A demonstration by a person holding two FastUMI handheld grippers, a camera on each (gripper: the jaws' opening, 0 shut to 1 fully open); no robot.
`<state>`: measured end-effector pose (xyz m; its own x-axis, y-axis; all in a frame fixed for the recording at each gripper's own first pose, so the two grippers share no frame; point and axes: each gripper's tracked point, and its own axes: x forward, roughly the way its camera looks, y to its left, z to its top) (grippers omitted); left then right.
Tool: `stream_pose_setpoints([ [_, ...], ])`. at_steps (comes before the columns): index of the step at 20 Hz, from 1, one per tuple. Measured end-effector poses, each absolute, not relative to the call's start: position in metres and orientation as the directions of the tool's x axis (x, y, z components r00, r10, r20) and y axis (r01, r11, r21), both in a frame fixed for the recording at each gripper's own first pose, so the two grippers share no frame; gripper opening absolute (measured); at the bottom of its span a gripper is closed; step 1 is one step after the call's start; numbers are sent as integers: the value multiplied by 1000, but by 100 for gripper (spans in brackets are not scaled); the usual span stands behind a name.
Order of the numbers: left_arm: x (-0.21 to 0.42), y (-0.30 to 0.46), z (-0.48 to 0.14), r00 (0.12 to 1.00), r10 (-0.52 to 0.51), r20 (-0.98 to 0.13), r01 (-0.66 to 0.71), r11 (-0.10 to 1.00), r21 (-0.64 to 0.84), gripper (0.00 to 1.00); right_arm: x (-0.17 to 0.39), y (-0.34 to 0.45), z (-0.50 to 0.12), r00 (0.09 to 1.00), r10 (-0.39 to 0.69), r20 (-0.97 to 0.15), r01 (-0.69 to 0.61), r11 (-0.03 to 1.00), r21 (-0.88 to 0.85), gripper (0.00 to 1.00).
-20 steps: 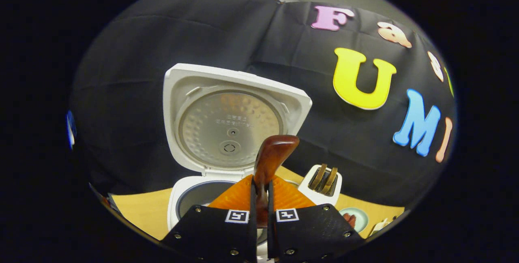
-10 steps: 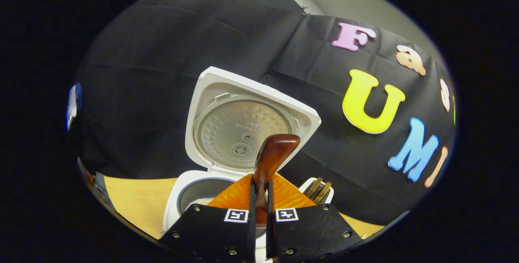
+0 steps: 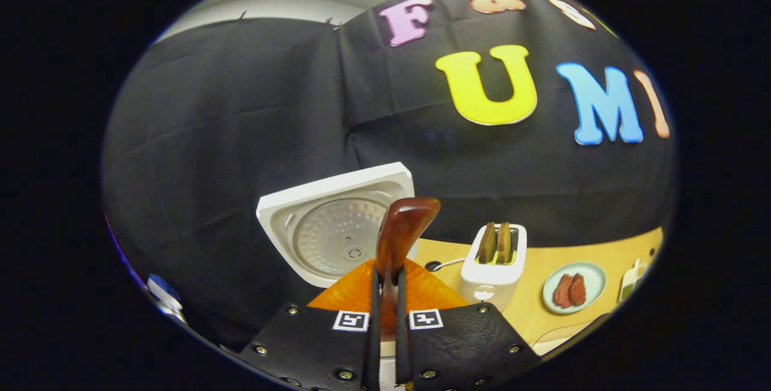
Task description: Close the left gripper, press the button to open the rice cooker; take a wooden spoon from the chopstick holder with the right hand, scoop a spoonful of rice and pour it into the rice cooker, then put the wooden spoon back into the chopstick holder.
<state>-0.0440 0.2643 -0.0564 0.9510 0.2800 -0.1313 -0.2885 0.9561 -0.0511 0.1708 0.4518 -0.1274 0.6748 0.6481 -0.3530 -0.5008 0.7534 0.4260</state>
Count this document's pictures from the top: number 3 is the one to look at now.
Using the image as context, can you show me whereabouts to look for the red meat slice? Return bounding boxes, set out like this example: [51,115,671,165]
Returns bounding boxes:
[569,273,587,307]
[553,274,573,308]

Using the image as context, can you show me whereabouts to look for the brown bread slice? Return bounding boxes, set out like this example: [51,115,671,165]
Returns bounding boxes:
[497,222,513,264]
[478,222,496,264]

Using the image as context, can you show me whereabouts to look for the clear glass rice container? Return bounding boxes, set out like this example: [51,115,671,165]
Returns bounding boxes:
[530,319,594,355]

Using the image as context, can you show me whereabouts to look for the white divided bean dish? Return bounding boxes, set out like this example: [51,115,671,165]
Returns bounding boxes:
[619,258,648,302]

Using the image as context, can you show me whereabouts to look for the brown wooden spoon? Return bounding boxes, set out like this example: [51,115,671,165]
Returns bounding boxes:
[375,197,442,337]

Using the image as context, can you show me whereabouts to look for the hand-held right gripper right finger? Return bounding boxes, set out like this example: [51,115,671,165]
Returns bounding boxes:
[395,258,543,391]

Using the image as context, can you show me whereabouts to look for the pale green plate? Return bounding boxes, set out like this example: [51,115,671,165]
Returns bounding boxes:
[542,261,607,315]

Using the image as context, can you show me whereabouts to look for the white rice cooker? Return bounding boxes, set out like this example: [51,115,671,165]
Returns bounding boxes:
[256,162,419,289]

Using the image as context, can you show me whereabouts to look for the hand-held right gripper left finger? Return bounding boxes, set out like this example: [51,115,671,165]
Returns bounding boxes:
[238,258,381,391]

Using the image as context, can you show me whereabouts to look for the white toaster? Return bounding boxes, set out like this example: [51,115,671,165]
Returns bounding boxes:
[459,222,528,312]

